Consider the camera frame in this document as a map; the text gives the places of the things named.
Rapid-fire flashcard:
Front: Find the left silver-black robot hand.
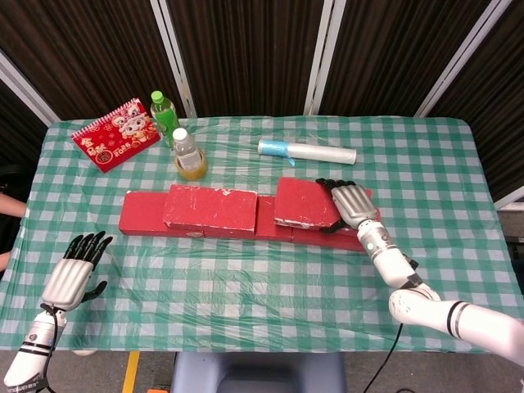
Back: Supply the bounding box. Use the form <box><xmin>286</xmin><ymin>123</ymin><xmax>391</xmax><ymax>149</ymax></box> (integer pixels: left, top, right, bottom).
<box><xmin>39</xmin><ymin>230</ymin><xmax>115</xmax><ymax>314</ymax></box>

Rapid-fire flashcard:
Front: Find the right silver-black robot hand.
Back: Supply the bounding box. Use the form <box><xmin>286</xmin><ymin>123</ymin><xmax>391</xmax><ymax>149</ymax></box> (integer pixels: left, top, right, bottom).
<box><xmin>314</xmin><ymin>176</ymin><xmax>382</xmax><ymax>235</ymax></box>

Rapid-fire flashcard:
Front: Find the red brick with white-scraped side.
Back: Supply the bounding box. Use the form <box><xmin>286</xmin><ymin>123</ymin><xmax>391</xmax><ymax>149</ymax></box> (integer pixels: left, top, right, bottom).
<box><xmin>273</xmin><ymin>176</ymin><xmax>349</xmax><ymax>229</ymax></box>

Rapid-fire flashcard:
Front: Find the red brick with chipped edges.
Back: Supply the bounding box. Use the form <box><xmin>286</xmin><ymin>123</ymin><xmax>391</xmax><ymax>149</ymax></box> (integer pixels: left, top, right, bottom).
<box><xmin>163</xmin><ymin>183</ymin><xmax>260</xmax><ymax>239</ymax></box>

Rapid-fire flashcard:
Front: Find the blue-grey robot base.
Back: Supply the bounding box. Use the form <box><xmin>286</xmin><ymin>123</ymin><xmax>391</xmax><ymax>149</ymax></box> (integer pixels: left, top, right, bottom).
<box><xmin>169</xmin><ymin>350</ymin><xmax>348</xmax><ymax>393</ymax></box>

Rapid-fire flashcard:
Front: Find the plastic film roll, blue tape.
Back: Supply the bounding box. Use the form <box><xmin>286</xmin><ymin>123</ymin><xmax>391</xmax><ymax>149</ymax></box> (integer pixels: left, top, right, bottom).
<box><xmin>257</xmin><ymin>138</ymin><xmax>358</xmax><ymax>167</ymax></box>

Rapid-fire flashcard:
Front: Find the seated person in black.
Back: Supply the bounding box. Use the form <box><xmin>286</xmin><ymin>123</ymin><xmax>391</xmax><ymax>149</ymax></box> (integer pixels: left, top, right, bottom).
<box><xmin>0</xmin><ymin>163</ymin><xmax>32</xmax><ymax>273</ymax></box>

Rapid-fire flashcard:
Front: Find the green checkered tablecloth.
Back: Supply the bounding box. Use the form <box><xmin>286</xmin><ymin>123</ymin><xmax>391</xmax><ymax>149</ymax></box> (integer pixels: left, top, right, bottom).
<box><xmin>0</xmin><ymin>115</ymin><xmax>524</xmax><ymax>354</ymax></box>

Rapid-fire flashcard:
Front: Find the red 2026 desk calendar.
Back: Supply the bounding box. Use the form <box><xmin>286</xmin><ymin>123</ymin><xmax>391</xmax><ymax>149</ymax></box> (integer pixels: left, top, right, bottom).
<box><xmin>70</xmin><ymin>97</ymin><xmax>161</xmax><ymax>174</ymax></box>

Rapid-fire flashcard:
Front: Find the yellow packing tape roll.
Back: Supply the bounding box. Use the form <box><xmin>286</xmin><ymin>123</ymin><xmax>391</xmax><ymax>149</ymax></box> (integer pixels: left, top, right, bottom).
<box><xmin>174</xmin><ymin>149</ymin><xmax>209</xmax><ymax>181</ymax></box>

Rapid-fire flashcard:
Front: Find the clear bottle with white cap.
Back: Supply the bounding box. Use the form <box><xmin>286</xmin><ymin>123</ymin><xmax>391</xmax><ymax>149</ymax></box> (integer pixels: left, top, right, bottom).
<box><xmin>171</xmin><ymin>127</ymin><xmax>201</xmax><ymax>171</ymax></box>

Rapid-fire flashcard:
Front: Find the green drink bottle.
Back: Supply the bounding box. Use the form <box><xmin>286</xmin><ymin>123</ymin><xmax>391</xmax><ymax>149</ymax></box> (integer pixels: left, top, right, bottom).
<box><xmin>149</xmin><ymin>90</ymin><xmax>180</xmax><ymax>149</ymax></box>

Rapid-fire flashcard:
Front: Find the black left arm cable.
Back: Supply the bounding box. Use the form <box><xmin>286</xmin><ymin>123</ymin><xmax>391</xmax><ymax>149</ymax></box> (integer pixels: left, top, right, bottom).
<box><xmin>40</xmin><ymin>302</ymin><xmax>59</xmax><ymax>393</ymax></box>

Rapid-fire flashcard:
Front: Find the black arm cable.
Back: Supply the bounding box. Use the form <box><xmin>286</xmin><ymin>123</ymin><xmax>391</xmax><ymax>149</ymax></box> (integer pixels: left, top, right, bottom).
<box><xmin>40</xmin><ymin>302</ymin><xmax>59</xmax><ymax>393</ymax></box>
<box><xmin>362</xmin><ymin>322</ymin><xmax>405</xmax><ymax>393</ymax></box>

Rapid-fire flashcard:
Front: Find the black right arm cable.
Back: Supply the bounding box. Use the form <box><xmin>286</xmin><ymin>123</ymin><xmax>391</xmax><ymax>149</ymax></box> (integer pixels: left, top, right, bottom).
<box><xmin>362</xmin><ymin>322</ymin><xmax>405</xmax><ymax>393</ymax></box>

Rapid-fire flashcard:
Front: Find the white partition post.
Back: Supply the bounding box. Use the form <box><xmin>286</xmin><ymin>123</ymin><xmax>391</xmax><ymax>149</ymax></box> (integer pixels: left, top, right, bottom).
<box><xmin>149</xmin><ymin>0</ymin><xmax>198</xmax><ymax>119</ymax></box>
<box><xmin>415</xmin><ymin>0</ymin><xmax>513</xmax><ymax>119</ymax></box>
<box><xmin>493</xmin><ymin>183</ymin><xmax>524</xmax><ymax>210</ymax></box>
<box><xmin>305</xmin><ymin>0</ymin><xmax>349</xmax><ymax>116</ymax></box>
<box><xmin>0</xmin><ymin>49</ymin><xmax>61</xmax><ymax>124</ymax></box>

